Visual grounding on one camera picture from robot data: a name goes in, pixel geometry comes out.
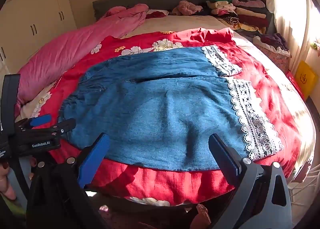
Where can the beige bed sheet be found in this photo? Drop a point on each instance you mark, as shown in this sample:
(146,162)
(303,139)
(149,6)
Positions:
(190,23)

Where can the cream curtain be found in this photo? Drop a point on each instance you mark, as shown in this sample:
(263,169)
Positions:
(287,7)

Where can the blue denim pants lace trim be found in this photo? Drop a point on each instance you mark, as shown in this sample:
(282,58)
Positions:
(162,109)

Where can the red box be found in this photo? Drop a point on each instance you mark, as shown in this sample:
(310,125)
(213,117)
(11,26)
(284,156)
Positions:
(295,83)

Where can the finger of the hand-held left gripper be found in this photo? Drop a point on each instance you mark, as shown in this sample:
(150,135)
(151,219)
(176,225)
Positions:
(41,120)
(63,126)

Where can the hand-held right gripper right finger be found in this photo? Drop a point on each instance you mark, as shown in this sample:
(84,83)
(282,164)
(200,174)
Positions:
(223,156)

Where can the cream wardrobe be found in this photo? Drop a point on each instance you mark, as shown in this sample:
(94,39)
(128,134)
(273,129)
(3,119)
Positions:
(32,11)

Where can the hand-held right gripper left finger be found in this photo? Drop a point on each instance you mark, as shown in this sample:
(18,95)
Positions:
(96,155)

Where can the pink floral fabric basket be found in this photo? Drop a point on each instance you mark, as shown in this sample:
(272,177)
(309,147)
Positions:
(273,58)

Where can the dark purple clothes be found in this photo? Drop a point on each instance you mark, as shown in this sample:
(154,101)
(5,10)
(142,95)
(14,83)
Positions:
(275,40)

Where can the dark red garment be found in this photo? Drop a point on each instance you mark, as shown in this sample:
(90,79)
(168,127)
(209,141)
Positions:
(156,14)

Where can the stack of folded clothes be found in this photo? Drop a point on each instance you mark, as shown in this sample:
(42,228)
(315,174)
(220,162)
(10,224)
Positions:
(245,11)

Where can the small green plant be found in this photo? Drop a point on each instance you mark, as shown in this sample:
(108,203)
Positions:
(315,46)

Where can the yellow bag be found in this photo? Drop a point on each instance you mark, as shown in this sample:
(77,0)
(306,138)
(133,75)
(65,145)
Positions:
(305,78)

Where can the red floral blanket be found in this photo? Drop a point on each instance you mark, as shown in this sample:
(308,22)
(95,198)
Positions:
(162,185)

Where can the person's left hand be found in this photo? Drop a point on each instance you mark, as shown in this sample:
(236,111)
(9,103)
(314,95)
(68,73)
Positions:
(6,185)

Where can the pink quilt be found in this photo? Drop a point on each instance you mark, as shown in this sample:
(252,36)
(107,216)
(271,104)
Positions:
(62,51)

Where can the pink fluffy garment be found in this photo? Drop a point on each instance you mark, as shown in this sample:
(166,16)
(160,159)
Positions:
(186,8)

